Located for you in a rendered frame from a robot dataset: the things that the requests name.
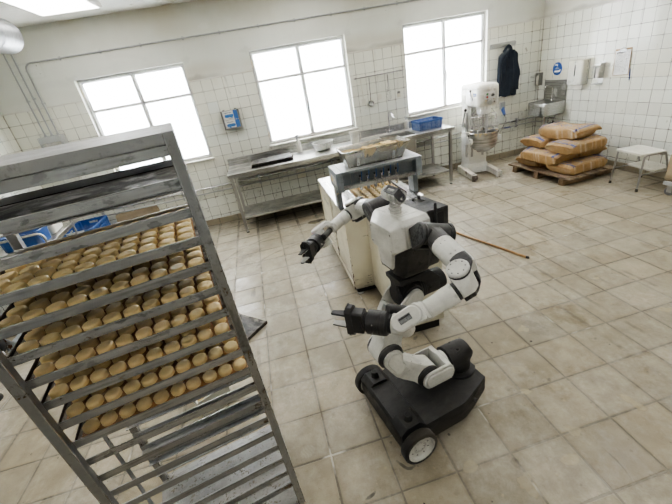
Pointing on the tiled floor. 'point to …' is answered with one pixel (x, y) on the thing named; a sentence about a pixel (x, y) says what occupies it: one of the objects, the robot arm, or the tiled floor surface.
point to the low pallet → (560, 173)
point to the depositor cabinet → (352, 238)
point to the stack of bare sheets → (252, 325)
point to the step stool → (643, 160)
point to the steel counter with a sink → (324, 159)
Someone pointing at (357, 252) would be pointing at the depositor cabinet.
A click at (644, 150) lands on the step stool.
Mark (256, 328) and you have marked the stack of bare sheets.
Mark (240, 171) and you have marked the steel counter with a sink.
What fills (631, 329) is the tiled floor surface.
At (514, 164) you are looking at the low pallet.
